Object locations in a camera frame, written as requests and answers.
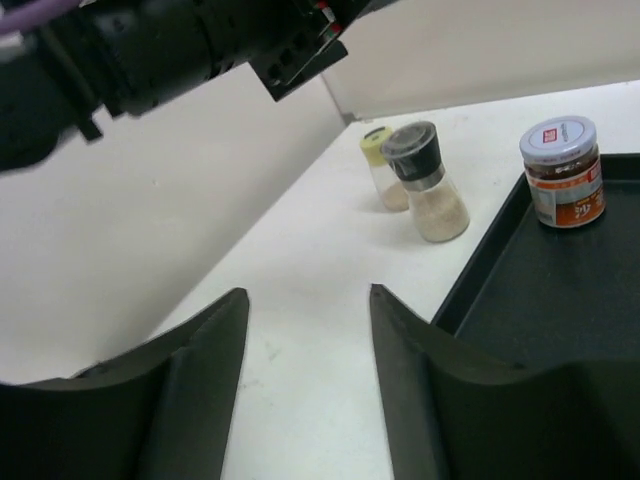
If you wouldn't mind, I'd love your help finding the clear cap salt grinder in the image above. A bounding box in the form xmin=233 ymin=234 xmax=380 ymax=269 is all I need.
xmin=381 ymin=121 xmax=470 ymax=243

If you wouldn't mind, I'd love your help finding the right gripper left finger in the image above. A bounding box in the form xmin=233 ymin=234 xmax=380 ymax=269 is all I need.
xmin=1 ymin=288 xmax=249 ymax=479

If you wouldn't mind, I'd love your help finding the yellow cap spice shaker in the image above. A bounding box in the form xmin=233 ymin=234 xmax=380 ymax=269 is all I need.
xmin=359 ymin=126 xmax=409 ymax=212

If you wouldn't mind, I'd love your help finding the black rectangular tray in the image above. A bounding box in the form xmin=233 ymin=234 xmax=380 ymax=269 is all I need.
xmin=433 ymin=153 xmax=639 ymax=368

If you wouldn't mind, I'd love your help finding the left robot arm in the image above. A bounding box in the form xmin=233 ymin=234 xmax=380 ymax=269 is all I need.
xmin=1 ymin=0 xmax=364 ymax=171

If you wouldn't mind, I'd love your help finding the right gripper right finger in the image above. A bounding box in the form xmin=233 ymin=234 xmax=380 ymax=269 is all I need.
xmin=369 ymin=284 xmax=639 ymax=479

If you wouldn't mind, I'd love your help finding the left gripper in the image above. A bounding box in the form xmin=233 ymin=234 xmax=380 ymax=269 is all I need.
xmin=99 ymin=0 xmax=350 ymax=116

